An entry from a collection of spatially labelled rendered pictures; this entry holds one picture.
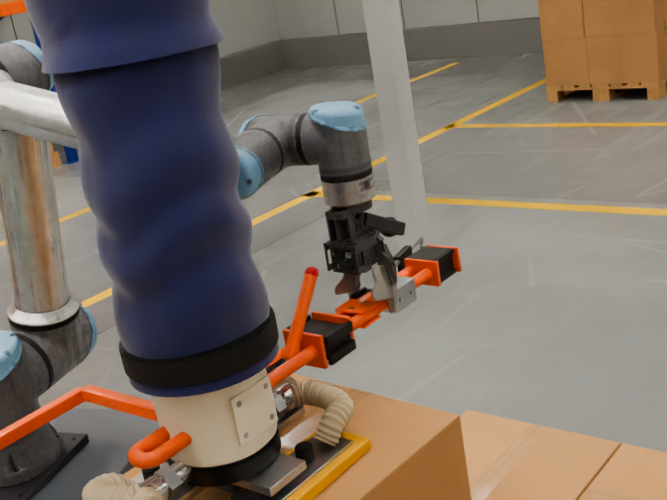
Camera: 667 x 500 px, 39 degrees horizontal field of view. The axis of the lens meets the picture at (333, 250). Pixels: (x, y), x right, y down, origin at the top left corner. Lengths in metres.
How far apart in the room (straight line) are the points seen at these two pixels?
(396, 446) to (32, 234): 0.90
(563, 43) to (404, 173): 4.09
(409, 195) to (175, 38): 3.41
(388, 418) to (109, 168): 0.64
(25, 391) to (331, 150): 0.85
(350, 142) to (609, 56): 6.76
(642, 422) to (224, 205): 2.33
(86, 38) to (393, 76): 3.29
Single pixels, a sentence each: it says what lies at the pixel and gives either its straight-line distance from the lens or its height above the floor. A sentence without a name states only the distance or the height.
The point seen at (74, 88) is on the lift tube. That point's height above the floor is 1.58.
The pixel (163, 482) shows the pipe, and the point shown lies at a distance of 1.36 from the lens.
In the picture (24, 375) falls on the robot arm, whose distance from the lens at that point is 2.01.
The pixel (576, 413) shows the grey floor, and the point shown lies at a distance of 3.41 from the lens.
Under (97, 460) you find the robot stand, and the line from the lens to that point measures 2.07.
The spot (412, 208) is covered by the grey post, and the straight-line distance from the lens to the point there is 4.53.
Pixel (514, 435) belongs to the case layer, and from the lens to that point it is 2.25.
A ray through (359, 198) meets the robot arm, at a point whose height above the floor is 1.28.
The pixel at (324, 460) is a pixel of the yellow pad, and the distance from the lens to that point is 1.43.
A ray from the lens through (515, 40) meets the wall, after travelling 11.50.
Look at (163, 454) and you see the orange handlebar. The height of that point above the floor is 1.08.
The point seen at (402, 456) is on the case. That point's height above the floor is 0.94.
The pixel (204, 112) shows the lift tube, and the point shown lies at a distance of 1.21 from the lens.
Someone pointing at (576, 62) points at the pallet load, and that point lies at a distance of 8.35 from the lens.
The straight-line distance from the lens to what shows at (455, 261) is 1.83.
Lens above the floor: 1.70
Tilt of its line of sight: 18 degrees down
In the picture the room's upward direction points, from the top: 10 degrees counter-clockwise
